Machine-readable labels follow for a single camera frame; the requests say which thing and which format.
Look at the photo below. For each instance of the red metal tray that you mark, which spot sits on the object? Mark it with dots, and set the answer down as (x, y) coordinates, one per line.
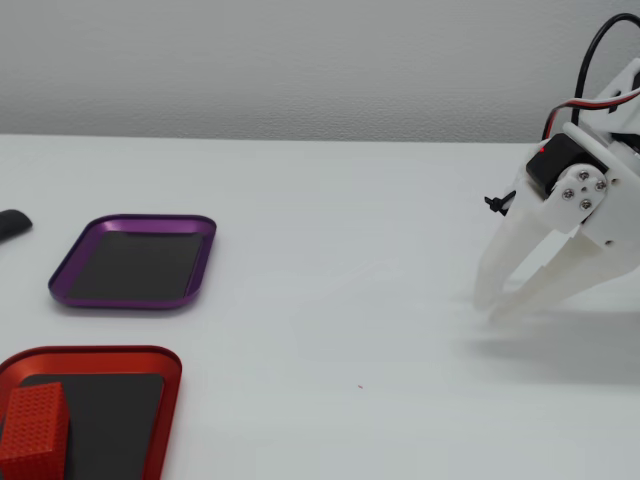
(120, 425)

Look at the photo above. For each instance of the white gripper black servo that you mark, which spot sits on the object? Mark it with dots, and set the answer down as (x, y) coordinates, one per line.
(583, 191)

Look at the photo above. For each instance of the black rounded object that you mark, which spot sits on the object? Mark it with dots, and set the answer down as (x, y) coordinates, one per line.
(12, 225)

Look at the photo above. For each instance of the purple metal tray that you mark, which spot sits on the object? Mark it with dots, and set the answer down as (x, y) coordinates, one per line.
(135, 265)

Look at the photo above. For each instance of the red block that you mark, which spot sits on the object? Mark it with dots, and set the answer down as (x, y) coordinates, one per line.
(32, 430)

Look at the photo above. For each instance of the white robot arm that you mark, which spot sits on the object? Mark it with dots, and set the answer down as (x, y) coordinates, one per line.
(617, 120)

